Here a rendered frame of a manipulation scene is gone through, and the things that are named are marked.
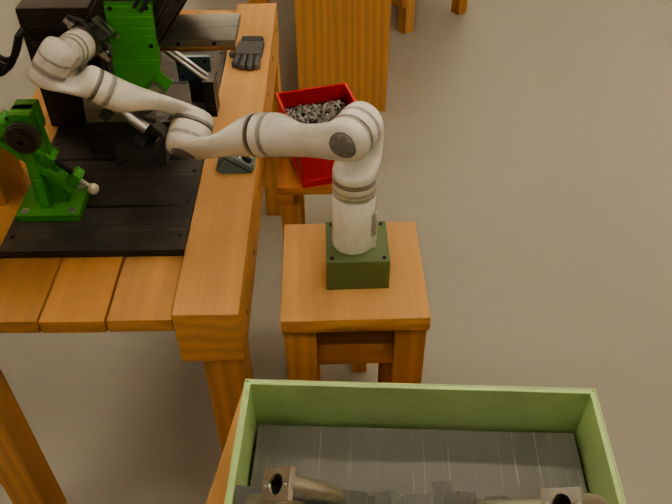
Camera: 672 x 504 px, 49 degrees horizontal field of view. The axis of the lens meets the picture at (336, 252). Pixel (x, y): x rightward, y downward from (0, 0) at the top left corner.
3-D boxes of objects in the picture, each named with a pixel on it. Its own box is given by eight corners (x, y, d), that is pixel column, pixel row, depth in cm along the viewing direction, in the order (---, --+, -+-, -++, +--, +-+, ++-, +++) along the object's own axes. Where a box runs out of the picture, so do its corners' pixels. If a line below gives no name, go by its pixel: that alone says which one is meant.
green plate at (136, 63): (168, 80, 192) (158, -5, 182) (162, 88, 185) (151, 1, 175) (124, 81, 192) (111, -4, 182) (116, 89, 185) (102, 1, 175)
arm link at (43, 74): (22, 84, 145) (89, 115, 152) (41, 47, 142) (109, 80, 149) (24, 70, 150) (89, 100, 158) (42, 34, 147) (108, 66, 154)
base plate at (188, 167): (232, 34, 248) (231, 28, 247) (185, 256, 167) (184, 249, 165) (107, 35, 248) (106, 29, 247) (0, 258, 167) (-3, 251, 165)
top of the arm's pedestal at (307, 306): (414, 233, 182) (415, 220, 180) (429, 330, 159) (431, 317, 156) (284, 236, 182) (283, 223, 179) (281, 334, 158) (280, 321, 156)
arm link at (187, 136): (153, 146, 161) (245, 146, 148) (166, 107, 164) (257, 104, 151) (180, 164, 169) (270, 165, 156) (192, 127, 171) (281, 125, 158)
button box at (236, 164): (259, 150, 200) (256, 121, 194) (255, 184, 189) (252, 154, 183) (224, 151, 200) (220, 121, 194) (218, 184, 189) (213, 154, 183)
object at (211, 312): (279, 41, 272) (277, 2, 261) (246, 361, 161) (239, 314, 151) (241, 42, 272) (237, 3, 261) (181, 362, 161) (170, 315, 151)
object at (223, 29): (241, 23, 204) (240, 13, 202) (236, 51, 192) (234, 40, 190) (100, 25, 204) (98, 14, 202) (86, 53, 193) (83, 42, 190)
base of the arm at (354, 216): (368, 224, 166) (371, 162, 155) (377, 252, 160) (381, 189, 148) (328, 229, 165) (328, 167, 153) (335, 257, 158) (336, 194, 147)
